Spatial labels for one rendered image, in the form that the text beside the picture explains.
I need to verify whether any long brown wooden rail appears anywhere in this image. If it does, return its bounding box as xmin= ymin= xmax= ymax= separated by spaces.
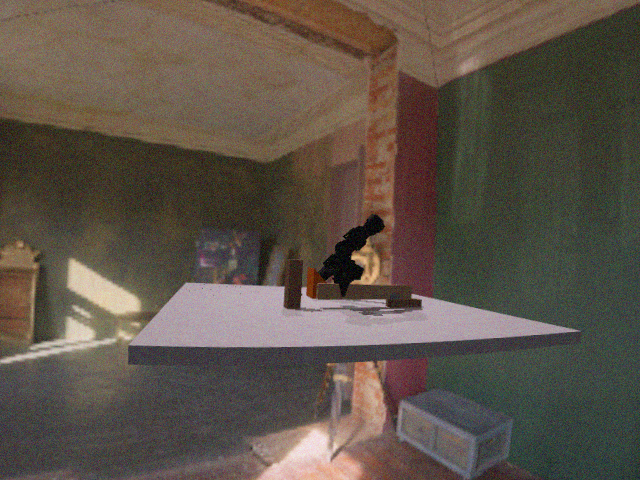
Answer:
xmin=316 ymin=283 xmax=413 ymax=300

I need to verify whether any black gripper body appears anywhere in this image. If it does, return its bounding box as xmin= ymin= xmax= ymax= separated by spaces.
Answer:
xmin=327 ymin=256 xmax=361 ymax=280

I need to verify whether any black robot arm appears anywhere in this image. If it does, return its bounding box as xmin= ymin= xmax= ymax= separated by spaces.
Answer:
xmin=318 ymin=214 xmax=386 ymax=282

